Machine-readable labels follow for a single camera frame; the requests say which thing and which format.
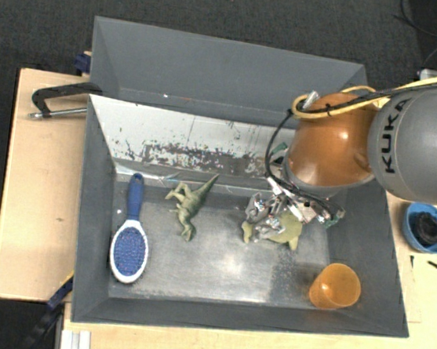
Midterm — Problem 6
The pale green toy animal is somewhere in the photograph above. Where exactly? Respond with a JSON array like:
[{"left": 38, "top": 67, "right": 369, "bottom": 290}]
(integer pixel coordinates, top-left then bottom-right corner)
[{"left": 238, "top": 205, "right": 305, "bottom": 253}]

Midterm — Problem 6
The grey metal bin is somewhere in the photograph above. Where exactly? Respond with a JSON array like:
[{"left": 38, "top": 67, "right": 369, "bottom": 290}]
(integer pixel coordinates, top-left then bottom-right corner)
[{"left": 56, "top": 15, "right": 437, "bottom": 349}]

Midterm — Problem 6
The green toy dinosaur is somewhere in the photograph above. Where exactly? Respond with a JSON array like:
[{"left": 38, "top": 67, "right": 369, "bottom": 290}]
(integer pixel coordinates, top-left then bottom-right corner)
[{"left": 159, "top": 167, "right": 221, "bottom": 245}]

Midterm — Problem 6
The orange plastic cup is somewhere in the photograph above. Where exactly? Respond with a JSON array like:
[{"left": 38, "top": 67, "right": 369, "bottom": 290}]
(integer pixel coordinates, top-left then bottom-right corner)
[{"left": 306, "top": 259, "right": 366, "bottom": 315}]

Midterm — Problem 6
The blue plastic bowl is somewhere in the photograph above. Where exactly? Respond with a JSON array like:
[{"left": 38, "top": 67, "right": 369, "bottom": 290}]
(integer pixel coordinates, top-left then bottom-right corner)
[{"left": 401, "top": 200, "right": 437, "bottom": 254}]

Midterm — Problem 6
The black round part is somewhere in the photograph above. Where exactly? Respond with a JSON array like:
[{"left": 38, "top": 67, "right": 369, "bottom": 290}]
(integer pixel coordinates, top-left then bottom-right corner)
[{"left": 411, "top": 213, "right": 437, "bottom": 248}]

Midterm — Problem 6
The blue and white hairbrush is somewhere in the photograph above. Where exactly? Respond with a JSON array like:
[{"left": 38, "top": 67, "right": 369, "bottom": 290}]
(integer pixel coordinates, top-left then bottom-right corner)
[{"left": 105, "top": 169, "right": 160, "bottom": 287}]

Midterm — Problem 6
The pale wood flat board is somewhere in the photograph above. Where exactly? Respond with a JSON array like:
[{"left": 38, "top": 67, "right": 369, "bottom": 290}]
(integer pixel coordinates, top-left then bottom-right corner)
[{"left": 0, "top": 66, "right": 100, "bottom": 309}]

